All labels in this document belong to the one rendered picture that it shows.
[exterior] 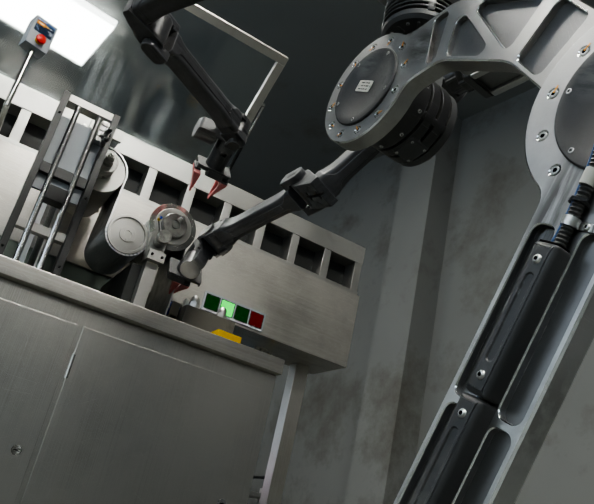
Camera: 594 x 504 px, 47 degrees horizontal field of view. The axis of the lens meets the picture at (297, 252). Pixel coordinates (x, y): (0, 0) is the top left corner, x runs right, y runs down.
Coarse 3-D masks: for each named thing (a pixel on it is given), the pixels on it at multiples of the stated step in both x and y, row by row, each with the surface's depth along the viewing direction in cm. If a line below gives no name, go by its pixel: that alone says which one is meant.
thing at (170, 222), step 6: (168, 216) 204; (174, 216) 205; (180, 216) 206; (162, 222) 204; (168, 222) 203; (174, 222) 204; (162, 228) 203; (168, 228) 203; (174, 228) 204; (180, 228) 205; (186, 228) 206; (174, 234) 203; (180, 234) 204
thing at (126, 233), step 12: (120, 216) 198; (132, 216) 200; (108, 228) 196; (120, 228) 198; (132, 228) 199; (144, 228) 201; (108, 240) 195; (120, 240) 197; (132, 240) 199; (144, 240) 200; (120, 252) 196; (132, 252) 197
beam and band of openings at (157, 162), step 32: (0, 96) 223; (32, 96) 229; (32, 128) 234; (128, 160) 243; (160, 160) 247; (128, 192) 238; (160, 192) 252; (192, 192) 251; (224, 192) 257; (288, 224) 268; (288, 256) 265; (320, 256) 275; (352, 256) 281; (352, 288) 277
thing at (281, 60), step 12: (192, 12) 227; (204, 12) 228; (216, 24) 230; (228, 24) 231; (240, 36) 234; (252, 36) 237; (264, 48) 237; (276, 60) 240; (276, 72) 242; (264, 84) 244; (264, 96) 246; (252, 108) 248; (252, 120) 250
